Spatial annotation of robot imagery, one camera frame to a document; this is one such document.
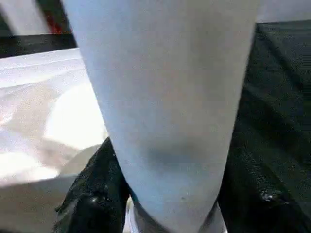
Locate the white curved plastic panel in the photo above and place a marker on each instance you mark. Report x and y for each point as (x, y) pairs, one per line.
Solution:
(284, 9)

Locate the white plastic table top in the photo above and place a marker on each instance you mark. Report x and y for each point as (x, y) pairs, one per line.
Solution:
(36, 109)

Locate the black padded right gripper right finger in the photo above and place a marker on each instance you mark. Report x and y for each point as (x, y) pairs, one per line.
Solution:
(255, 208)

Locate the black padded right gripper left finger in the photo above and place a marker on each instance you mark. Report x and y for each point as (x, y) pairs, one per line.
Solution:
(92, 201)

